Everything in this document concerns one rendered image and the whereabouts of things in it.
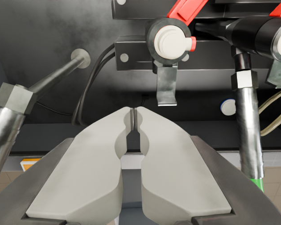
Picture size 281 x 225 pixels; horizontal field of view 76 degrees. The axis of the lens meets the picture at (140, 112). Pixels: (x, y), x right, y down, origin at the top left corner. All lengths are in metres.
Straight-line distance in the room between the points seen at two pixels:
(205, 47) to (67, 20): 0.27
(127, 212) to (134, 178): 0.13
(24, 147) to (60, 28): 0.25
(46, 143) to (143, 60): 0.29
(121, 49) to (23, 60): 0.27
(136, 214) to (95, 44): 0.57
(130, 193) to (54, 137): 0.40
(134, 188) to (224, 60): 0.60
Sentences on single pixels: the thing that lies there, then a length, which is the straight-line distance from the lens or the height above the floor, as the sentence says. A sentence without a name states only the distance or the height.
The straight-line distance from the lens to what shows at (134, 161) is 0.37.
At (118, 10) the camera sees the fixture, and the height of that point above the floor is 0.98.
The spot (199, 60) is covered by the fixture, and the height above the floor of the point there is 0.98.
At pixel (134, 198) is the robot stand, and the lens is 0.73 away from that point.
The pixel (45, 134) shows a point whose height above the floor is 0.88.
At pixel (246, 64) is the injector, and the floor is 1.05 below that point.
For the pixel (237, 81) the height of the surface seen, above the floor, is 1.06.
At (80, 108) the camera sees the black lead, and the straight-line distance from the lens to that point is 0.23.
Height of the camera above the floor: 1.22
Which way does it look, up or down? 62 degrees down
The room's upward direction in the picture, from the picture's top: 178 degrees clockwise
